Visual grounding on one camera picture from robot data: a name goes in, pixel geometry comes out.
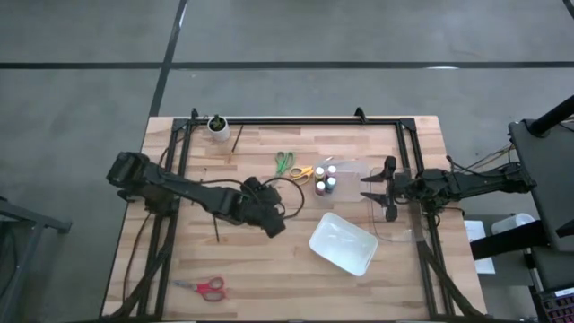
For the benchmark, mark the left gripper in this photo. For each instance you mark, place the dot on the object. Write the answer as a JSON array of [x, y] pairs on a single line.
[[264, 206]]

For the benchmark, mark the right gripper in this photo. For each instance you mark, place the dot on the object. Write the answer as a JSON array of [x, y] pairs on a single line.
[[399, 186]]

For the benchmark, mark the small clear plastic bin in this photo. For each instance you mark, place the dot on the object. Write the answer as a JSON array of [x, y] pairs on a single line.
[[352, 184]]

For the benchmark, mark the teal paint bottle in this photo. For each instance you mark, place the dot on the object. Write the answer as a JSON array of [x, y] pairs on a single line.
[[331, 183]]

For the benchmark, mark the pink paint bottle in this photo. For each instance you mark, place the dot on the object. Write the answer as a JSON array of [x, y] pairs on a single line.
[[331, 170]]

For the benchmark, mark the red paint bottle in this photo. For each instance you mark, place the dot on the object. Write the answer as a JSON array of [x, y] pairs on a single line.
[[320, 187]]

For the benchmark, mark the yellow paint bottle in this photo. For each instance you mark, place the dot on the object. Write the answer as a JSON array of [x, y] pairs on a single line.
[[319, 172]]

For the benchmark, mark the white plastic bin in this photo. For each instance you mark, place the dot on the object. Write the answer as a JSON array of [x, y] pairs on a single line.
[[343, 244]]

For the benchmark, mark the brown paintbrush tan bristles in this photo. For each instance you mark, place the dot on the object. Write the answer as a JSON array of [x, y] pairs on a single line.
[[237, 139]]

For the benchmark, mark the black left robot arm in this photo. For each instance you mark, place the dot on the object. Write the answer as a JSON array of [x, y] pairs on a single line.
[[197, 193]]

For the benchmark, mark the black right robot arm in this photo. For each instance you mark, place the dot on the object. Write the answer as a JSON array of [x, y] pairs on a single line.
[[471, 181]]

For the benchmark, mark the green scissors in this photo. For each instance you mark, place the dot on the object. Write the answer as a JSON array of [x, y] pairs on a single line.
[[283, 162]]

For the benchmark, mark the large clear plastic bin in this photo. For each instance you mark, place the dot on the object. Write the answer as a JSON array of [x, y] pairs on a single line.
[[403, 229]]

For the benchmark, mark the yellow scissors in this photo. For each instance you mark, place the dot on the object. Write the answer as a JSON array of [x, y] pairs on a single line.
[[302, 174]]

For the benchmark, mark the white plant pot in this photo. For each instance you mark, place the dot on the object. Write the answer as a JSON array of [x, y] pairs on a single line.
[[223, 132]]

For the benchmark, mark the small green plant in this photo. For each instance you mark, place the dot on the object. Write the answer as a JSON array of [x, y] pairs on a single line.
[[217, 122]]

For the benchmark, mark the red scissors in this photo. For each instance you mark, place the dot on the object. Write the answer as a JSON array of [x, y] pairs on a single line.
[[206, 288]]

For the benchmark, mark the white paper sheet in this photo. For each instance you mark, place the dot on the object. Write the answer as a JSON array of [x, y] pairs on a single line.
[[486, 267]]

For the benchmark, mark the white plastic container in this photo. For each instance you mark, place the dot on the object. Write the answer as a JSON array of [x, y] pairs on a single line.
[[513, 222]]

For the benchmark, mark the black equipment cart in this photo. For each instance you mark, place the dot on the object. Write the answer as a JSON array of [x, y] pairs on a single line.
[[547, 179]]

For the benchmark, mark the black keyboard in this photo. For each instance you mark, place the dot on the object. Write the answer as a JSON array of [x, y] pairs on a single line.
[[558, 307]]

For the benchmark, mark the dark grey furniture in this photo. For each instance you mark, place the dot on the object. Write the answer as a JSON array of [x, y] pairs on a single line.
[[27, 220]]

